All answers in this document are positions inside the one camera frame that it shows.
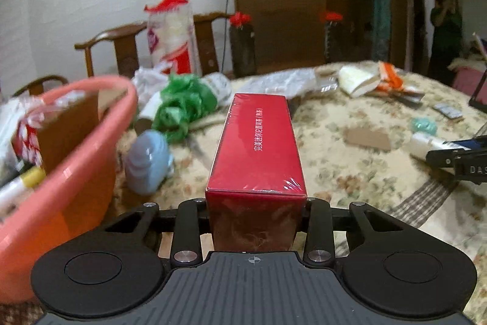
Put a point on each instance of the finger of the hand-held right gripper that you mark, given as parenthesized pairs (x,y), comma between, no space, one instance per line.
(441,158)

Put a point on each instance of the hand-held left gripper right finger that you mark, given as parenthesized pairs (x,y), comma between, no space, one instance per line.
(315,215)

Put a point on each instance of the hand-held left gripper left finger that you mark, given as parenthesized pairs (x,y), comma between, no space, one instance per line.
(198,215)

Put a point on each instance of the white plastic tube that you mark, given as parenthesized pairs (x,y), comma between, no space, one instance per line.
(420,142)

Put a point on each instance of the red rectangular box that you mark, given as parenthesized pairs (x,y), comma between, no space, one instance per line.
(258,157)

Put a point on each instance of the orange white ribbon packet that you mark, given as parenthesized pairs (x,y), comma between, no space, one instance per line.
(392,75)

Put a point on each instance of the white cream paper packet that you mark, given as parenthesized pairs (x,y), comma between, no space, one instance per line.
(354,81)

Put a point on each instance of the pink plastic basin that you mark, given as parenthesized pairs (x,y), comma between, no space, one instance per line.
(76,195)

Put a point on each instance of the floral cloth covered desktop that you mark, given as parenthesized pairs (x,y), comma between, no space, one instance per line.
(342,176)

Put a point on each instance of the small teal cap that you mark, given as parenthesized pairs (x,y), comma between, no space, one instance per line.
(424,126)

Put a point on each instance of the silver blister pack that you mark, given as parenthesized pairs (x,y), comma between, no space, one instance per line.
(449,111)

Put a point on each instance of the light blue bottle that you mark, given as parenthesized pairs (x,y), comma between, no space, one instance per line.
(148,161)

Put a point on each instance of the flat brown cardboard piece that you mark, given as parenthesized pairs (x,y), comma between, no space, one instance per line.
(367,138)

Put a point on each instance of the pink cloth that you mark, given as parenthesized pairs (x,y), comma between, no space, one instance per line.
(470,83)

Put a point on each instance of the white fluffy cloth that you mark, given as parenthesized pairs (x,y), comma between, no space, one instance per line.
(466,63)

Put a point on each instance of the white cylindrical bottle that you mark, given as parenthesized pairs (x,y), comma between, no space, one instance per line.
(150,111)

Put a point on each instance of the green plastic bag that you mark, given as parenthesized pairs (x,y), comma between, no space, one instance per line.
(182,100)

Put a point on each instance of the white patterned roll package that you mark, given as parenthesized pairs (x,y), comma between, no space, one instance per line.
(218,89)

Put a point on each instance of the long clear plastic wrapper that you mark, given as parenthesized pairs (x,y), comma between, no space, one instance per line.
(289,81)

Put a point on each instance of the white plastic bag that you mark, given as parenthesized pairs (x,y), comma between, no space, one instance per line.
(148,81)

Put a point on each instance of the brown cardboard box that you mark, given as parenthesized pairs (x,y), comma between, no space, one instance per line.
(68,131)

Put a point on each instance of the dark vase red flowers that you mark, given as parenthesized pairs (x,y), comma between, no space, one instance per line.
(333,43)
(243,51)

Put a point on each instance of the white tube yellow cap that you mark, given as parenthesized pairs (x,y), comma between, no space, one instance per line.
(15,191)

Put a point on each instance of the red white checked packet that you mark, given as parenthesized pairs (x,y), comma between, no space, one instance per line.
(24,142)

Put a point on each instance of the tall red white package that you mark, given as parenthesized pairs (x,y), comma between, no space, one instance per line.
(171,28)

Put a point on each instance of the round back wooden chair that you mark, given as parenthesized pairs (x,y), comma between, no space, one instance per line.
(49,79)

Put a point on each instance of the clear plastic bag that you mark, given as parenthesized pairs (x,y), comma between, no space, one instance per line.
(7,127)

